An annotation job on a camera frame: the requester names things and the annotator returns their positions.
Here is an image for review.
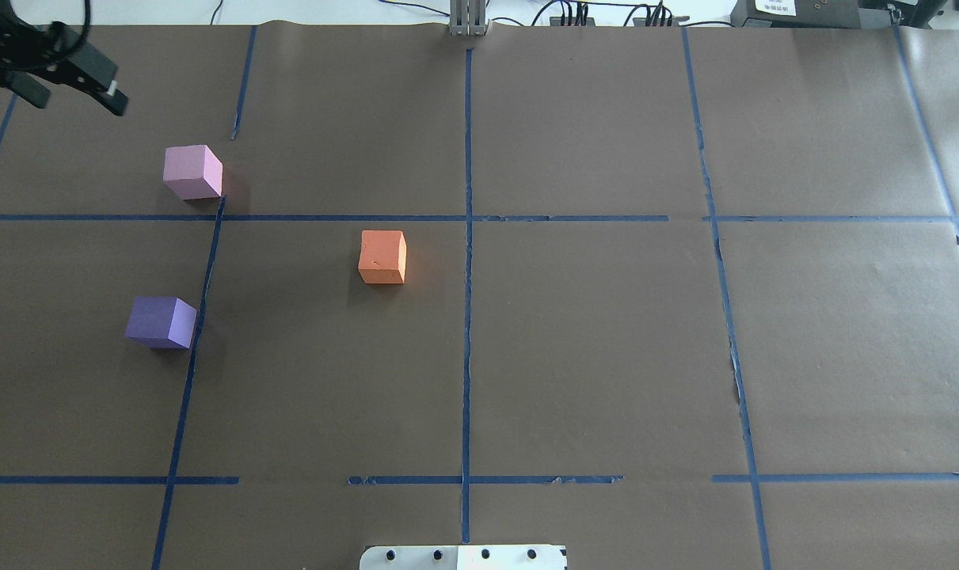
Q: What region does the black computer box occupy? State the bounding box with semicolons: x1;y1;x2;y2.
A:
729;1;900;29

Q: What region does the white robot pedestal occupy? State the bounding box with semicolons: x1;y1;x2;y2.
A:
359;544;569;569

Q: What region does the orange foam cube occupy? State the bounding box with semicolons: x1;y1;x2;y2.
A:
357;230;408;285

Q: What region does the pink foam cube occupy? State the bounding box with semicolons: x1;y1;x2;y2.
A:
162;145;223;200

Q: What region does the aluminium frame post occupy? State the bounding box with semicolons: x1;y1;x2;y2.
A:
449;0;489;37

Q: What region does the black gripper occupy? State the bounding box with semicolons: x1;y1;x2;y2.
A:
0;1;129;116

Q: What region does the purple foam cube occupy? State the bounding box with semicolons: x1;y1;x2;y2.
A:
124;296;198;350

